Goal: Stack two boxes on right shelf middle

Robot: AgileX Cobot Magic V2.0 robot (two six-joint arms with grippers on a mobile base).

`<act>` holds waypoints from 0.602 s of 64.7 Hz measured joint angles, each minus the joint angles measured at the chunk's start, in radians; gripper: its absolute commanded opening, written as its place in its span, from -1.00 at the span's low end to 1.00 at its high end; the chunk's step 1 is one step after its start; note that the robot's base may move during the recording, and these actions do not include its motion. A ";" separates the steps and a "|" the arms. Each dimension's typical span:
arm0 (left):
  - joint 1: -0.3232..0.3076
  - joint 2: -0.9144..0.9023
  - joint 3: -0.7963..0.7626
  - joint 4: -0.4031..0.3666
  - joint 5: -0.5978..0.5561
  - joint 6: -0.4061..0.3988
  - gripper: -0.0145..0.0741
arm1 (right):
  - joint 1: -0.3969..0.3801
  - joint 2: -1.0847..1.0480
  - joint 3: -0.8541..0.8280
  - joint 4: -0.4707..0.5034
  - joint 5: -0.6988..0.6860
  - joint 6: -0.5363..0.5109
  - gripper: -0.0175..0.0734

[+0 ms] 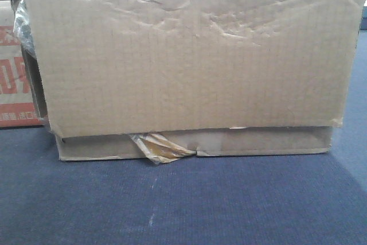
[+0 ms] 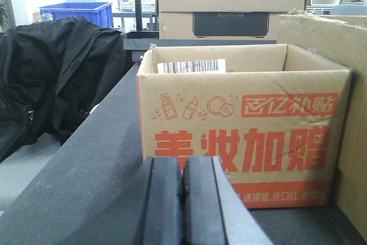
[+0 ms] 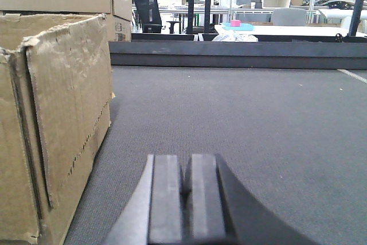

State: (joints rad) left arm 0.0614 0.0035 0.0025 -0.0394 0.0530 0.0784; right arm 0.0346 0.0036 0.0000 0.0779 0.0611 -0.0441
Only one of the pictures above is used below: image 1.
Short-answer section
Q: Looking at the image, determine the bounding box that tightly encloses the plain brown cardboard box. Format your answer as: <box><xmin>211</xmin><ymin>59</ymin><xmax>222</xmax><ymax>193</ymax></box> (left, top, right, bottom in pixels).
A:
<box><xmin>11</xmin><ymin>0</ymin><xmax>365</xmax><ymax>164</ymax></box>

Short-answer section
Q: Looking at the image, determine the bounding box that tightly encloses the red printed cardboard box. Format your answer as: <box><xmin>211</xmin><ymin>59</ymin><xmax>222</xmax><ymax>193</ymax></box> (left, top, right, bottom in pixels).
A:
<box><xmin>1</xmin><ymin>0</ymin><xmax>46</xmax><ymax>128</ymax></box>

